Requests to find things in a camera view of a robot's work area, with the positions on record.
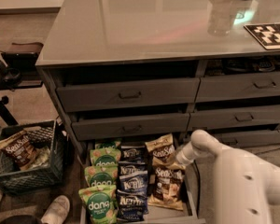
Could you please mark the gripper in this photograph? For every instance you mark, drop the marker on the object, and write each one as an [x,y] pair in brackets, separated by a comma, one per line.
[181,156]

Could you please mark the grey counter cabinet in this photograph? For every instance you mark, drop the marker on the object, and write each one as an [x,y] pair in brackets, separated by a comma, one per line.
[106,41]

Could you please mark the middle left grey drawer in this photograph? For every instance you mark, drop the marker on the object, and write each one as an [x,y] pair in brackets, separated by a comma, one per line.
[88,129]

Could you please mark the grey drawer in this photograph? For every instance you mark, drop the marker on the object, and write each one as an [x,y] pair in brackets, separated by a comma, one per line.
[231,87]
[234,117]
[250,139]
[128,94]
[88,129]

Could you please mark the rear green dang bag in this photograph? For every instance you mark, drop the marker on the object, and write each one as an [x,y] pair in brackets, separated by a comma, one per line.
[107,143]

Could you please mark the black white marker tag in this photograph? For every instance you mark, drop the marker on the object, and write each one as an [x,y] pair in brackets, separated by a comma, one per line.
[267,34]

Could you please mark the green dang bag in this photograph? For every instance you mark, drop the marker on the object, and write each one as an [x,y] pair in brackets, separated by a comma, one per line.
[107,143]
[101,175]
[100,203]
[105,156]

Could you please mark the brown chip bag in crate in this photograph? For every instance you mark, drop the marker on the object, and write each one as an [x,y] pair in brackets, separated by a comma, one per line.
[19,148]

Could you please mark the top right grey drawer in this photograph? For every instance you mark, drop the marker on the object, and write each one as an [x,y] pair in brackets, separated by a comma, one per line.
[231,87]

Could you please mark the brown sea salt bag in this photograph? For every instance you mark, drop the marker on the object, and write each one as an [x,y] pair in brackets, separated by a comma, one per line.
[162,151]
[166,189]

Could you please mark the front green dang bag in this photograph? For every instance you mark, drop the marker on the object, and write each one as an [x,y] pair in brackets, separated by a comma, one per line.
[100,203]

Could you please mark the blue kettle bag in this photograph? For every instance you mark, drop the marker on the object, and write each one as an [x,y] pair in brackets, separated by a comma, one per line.
[135,182]
[132,205]
[133,154]
[126,167]

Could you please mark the top left grey drawer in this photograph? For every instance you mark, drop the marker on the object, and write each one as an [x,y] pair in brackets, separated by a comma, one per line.
[128,94]

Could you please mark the rear blue kettle bag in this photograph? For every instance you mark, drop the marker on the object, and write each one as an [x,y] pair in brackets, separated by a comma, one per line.
[133,154]

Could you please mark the front blue kettle bag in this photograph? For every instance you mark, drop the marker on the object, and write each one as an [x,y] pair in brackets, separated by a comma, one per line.
[132,205]

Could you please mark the white shoe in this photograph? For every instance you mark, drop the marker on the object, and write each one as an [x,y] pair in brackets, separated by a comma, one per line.
[57,211]

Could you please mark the dark plastic crate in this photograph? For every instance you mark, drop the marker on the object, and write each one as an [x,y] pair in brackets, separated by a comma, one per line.
[48,134]

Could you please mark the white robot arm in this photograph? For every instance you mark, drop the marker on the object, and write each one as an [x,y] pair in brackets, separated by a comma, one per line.
[245,185]

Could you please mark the middle right grey drawer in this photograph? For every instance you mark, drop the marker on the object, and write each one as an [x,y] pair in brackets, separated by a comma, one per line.
[234,117]

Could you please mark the dark stool with equipment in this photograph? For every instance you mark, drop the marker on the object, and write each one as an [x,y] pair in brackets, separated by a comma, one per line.
[17,72]

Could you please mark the bottom right grey drawer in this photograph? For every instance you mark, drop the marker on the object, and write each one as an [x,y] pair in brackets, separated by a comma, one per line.
[250,139]

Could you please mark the open bottom left drawer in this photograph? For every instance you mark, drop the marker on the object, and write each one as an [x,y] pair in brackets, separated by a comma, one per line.
[159,215]

